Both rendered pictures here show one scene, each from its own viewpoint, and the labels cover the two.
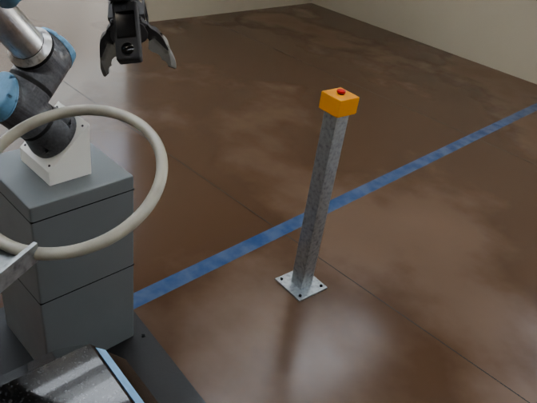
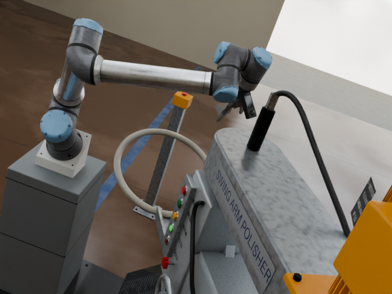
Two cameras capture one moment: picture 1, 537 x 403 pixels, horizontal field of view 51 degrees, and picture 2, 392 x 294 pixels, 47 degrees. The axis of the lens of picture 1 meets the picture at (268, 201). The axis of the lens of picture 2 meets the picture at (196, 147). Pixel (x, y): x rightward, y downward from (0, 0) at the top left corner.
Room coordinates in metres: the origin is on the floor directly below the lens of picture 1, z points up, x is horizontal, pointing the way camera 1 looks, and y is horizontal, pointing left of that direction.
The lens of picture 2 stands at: (-0.27, 1.54, 2.21)
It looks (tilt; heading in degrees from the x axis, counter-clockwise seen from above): 26 degrees down; 322
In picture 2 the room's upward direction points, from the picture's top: 19 degrees clockwise
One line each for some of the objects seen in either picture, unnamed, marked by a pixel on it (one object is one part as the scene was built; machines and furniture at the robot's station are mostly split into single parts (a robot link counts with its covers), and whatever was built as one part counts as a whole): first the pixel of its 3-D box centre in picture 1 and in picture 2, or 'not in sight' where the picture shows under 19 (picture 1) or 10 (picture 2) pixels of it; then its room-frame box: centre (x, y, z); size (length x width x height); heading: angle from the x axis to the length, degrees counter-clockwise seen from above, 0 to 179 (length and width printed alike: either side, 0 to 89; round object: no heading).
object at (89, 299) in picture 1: (64, 257); (48, 224); (1.77, 0.79, 0.42); 0.50 x 0.50 x 0.85; 49
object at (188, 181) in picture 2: not in sight; (179, 216); (0.66, 0.77, 1.38); 0.08 x 0.03 x 0.28; 164
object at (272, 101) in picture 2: not in sight; (263, 122); (0.57, 0.68, 1.78); 0.04 x 0.04 x 0.17
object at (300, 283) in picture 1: (319, 198); (164, 156); (2.33, -0.24, 0.54); 0.20 x 0.20 x 1.09; 43
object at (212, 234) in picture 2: not in sight; (219, 263); (0.49, 0.70, 1.32); 0.36 x 0.22 x 0.45; 164
